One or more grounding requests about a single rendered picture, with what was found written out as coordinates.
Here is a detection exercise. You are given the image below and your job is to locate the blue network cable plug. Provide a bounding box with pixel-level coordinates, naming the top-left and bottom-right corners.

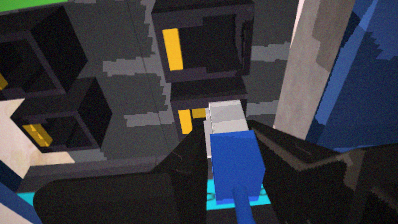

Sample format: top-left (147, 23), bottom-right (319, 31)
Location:
top-left (192, 100), bottom-right (265, 224)

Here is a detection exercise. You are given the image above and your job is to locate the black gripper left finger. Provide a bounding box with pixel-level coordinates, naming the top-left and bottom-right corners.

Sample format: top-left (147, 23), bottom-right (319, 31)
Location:
top-left (33, 125), bottom-right (208, 224)

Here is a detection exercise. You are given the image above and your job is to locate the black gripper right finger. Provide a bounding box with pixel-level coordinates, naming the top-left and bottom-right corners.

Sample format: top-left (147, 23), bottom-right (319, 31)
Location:
top-left (246, 120), bottom-right (398, 224)

